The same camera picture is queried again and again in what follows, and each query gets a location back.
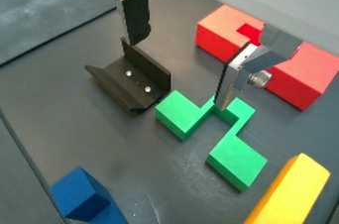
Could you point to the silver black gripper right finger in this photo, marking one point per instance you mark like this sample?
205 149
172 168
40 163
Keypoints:
245 67

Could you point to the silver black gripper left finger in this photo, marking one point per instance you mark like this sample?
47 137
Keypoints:
135 17

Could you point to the green stepped block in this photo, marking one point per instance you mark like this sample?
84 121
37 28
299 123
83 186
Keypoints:
232 157

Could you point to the red puzzle board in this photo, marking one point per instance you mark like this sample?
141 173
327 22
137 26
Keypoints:
299 79

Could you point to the blue U-shaped block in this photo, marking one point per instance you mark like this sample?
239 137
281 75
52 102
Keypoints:
83 199

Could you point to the black angled bracket holder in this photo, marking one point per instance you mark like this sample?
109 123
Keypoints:
136 80

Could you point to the yellow long block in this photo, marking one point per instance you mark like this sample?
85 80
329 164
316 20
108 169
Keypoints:
292 193

